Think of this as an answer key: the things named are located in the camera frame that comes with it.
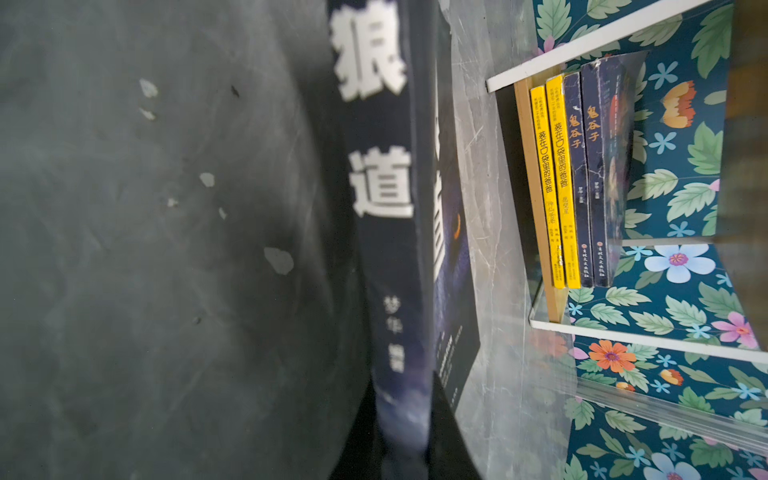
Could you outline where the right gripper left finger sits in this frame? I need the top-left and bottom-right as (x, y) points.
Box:
(329, 383), (384, 480)

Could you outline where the purple book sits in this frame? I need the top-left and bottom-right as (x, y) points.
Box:
(581, 51), (647, 288)

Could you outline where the wooden shelf white frame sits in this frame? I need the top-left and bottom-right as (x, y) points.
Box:
(486, 1), (767, 364)

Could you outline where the yellow cartoon cover book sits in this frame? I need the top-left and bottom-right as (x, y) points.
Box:
(545, 74), (582, 289)

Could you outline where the yellow book under shelf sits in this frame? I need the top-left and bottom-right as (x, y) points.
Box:
(530, 86), (566, 289)

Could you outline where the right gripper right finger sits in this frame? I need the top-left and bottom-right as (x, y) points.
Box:
(427, 374), (482, 480)

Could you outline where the dark illustrated cover book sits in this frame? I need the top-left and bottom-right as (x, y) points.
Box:
(563, 72), (595, 288)

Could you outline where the black wolf cover book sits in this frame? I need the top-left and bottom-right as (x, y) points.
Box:
(327, 1), (480, 455)

